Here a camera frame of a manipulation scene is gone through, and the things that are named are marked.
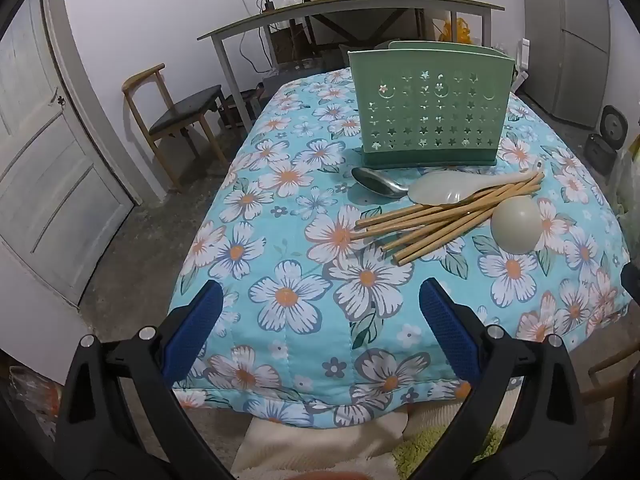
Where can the wooden chair with black seat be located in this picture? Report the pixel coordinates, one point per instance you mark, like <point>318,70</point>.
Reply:
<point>185,110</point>

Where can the beige towel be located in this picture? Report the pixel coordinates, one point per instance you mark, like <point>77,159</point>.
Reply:
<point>310,440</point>

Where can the orange plastic bag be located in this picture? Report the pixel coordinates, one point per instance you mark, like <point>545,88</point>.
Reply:
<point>35,400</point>

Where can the green fluffy mat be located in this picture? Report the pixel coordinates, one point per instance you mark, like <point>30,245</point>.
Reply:
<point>425,447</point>

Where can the floral blue blanket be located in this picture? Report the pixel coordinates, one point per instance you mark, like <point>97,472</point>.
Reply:
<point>300,210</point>

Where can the green plastic utensil holder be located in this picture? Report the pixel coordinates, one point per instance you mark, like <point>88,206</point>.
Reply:
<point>430,110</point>

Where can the black rice cooker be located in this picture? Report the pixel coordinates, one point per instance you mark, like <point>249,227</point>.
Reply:
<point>614,125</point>

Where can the white panelled door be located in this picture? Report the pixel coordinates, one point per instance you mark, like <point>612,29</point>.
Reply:
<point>50,185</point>

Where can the cream plastic ladle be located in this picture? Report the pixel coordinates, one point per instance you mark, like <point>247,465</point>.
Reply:
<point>515,225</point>

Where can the yellow plastic bag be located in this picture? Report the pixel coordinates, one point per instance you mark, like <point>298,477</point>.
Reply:
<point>456,31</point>

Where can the white panel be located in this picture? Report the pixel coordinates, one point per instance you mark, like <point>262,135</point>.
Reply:
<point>521,60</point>

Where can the bare wooden chair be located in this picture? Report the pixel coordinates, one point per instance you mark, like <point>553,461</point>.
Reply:
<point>610,365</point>

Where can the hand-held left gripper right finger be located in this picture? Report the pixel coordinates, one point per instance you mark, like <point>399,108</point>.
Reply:
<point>450,330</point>

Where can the grey refrigerator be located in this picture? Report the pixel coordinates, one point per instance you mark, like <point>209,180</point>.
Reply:
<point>570,35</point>

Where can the black pot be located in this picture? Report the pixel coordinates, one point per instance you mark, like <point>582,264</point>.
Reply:
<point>600,152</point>

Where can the plastic bag of vegetables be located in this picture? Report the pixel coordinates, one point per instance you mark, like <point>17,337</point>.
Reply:
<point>627,180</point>

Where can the translucent white rice paddle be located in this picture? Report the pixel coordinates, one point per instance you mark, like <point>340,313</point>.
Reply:
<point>435,192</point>

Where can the brown cardboard box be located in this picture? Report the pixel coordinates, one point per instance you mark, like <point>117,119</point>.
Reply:
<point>290,42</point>

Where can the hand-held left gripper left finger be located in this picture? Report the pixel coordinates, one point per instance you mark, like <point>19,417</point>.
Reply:
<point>195,330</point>

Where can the long grey table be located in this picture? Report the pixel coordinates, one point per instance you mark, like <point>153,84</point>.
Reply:
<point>350,10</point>

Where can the pile of bamboo chopsticks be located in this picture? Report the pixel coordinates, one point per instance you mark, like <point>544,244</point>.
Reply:
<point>440,220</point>

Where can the black charger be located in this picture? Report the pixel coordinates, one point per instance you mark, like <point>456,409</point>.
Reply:
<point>267,5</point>

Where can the metal spoon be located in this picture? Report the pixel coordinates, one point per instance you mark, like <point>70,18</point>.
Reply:
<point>372,180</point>

